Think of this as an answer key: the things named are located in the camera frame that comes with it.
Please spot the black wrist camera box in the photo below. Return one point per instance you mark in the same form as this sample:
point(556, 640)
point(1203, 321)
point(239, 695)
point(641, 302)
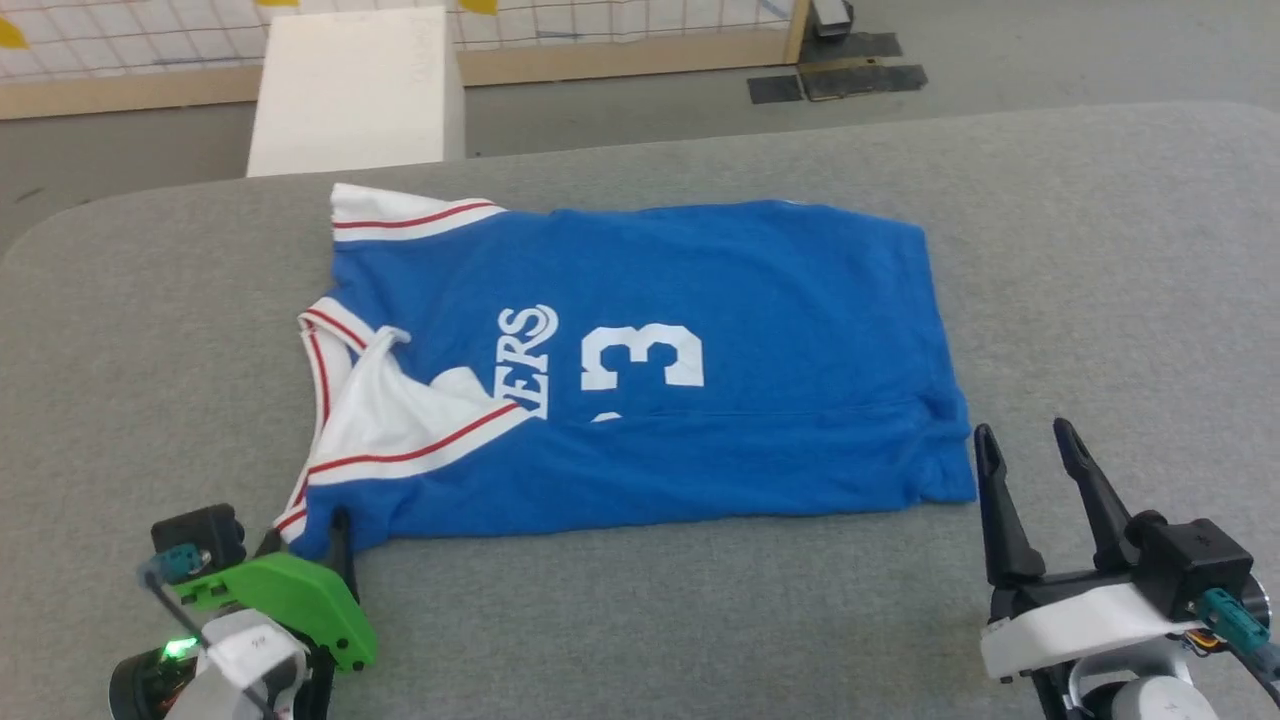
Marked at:
point(1190, 560)
point(200, 535)

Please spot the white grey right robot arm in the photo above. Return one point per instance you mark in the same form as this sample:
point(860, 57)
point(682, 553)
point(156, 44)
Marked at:
point(1150, 695)

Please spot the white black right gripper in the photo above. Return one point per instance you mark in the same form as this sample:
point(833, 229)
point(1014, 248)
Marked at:
point(1075, 620)

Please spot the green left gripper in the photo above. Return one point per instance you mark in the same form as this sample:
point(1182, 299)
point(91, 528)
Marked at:
point(290, 598)

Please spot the dark grey floor tape patch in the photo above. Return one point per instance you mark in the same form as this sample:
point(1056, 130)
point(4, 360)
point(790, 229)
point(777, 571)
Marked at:
point(855, 46)

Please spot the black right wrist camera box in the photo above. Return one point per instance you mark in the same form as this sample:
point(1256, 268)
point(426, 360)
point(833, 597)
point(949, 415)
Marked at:
point(1190, 560)

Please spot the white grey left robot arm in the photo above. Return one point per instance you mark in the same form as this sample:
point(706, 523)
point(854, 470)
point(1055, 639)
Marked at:
point(225, 665)

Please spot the blue white red jersey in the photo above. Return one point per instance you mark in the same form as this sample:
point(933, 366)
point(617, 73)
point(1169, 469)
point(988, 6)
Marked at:
point(700, 440)

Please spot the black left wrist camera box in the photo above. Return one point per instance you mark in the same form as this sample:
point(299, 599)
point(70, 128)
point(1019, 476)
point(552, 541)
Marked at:
point(200, 535)

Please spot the grey device on floor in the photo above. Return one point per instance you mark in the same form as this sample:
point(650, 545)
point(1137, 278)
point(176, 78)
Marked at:
point(832, 15)

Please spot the small black floor tape patch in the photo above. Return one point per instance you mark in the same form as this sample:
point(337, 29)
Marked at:
point(775, 89)

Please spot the yellow sticker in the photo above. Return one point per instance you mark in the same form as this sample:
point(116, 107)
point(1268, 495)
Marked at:
point(480, 5)
point(10, 34)

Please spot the white foam block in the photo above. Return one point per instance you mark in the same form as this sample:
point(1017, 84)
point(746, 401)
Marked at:
point(350, 95)

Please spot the wooden frame with grid net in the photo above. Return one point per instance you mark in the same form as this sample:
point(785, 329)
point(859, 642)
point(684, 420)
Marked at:
point(600, 62)

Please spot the large black floor tape patch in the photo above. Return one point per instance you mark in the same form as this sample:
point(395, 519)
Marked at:
point(865, 80)

